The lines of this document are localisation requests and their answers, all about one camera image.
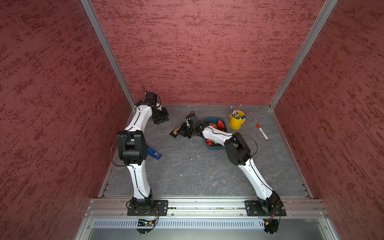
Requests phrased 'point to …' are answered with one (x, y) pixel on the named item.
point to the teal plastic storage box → (206, 121)
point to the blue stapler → (154, 153)
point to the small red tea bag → (209, 142)
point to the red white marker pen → (262, 132)
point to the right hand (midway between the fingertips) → (176, 132)
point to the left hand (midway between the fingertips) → (169, 120)
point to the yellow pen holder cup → (235, 119)
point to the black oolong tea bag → (175, 132)
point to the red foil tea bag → (220, 125)
